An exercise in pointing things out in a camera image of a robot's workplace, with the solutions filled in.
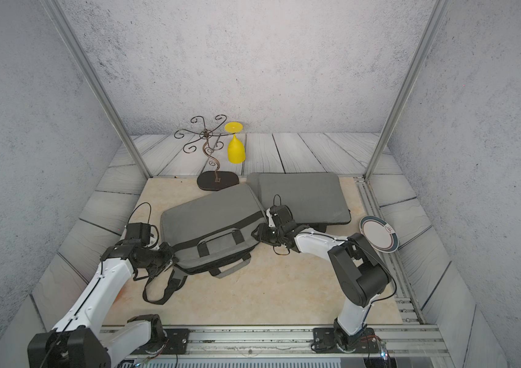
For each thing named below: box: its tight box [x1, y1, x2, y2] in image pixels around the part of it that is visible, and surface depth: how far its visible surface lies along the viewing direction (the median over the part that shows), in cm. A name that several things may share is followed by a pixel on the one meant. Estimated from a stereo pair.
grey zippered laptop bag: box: [142, 183, 268, 306], surface depth 91 cm
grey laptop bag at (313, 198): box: [245, 172, 352, 226], surface depth 110 cm
